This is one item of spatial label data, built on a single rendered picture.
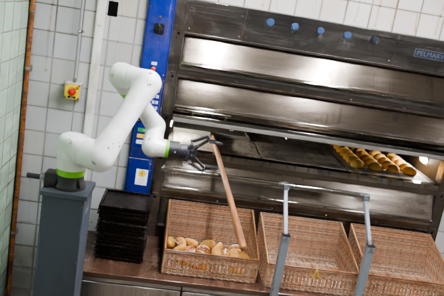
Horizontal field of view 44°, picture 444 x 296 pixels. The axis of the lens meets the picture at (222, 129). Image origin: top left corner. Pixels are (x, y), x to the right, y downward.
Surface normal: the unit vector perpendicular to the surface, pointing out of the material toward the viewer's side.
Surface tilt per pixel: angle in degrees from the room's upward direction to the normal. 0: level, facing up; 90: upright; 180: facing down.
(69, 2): 90
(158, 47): 90
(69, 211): 90
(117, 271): 0
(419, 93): 70
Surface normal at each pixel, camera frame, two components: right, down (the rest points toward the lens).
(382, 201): 0.12, -0.11
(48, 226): 0.03, 0.23
